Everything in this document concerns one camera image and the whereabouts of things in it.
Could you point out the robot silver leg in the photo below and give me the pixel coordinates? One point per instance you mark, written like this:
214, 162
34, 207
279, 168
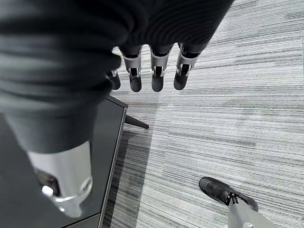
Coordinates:
249, 217

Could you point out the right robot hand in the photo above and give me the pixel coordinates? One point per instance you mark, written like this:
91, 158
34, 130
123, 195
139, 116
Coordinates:
71, 59

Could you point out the dark grey table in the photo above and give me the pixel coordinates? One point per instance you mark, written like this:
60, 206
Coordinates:
108, 152

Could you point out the robot dark foot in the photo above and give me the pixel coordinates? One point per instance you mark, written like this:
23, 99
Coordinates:
221, 191

